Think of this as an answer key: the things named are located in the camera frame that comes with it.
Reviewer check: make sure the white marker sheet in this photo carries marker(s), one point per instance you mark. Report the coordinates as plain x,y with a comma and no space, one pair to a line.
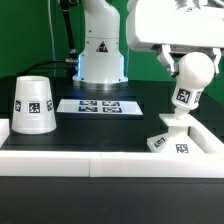
99,107

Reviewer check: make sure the white left fence wall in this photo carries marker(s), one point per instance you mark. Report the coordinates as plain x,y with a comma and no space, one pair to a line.
4,130

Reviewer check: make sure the white lamp base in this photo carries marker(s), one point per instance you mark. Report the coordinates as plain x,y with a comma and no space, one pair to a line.
176,140

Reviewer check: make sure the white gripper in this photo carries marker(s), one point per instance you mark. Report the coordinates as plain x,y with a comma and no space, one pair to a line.
152,23

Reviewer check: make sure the white lamp shade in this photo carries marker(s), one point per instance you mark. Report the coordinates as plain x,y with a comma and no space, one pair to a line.
33,111

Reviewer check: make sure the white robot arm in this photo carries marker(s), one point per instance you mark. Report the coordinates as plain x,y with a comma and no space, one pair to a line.
101,65

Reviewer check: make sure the white lamp bulb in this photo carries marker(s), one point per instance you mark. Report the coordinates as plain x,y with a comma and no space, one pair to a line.
196,71

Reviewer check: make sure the white fence wall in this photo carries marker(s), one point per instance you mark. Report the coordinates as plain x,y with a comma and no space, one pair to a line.
207,141
4,130
115,164

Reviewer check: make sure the white right fence wall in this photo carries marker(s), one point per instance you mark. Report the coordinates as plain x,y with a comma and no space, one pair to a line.
207,141

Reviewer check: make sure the white front fence wall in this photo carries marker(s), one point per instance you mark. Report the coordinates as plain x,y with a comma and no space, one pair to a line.
115,164

